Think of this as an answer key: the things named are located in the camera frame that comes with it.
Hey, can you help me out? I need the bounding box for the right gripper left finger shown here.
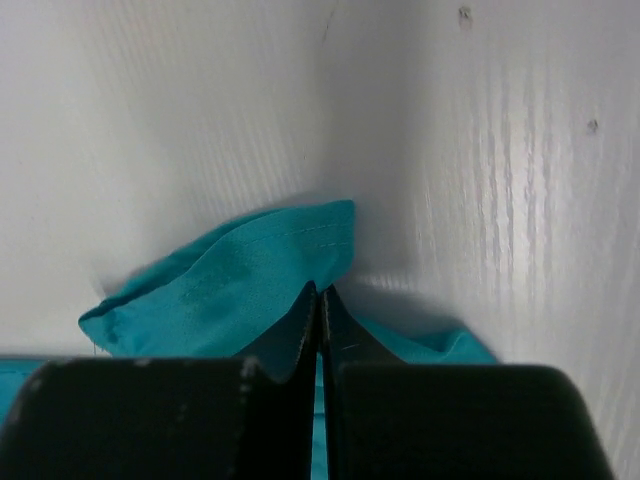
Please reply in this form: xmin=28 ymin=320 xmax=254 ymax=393
xmin=1 ymin=284 xmax=317 ymax=479

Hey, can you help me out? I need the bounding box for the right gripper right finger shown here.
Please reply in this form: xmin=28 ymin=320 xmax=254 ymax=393
xmin=319 ymin=289 xmax=613 ymax=479

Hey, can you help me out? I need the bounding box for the teal t-shirt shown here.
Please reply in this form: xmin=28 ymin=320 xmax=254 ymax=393
xmin=1 ymin=200 xmax=494 ymax=479

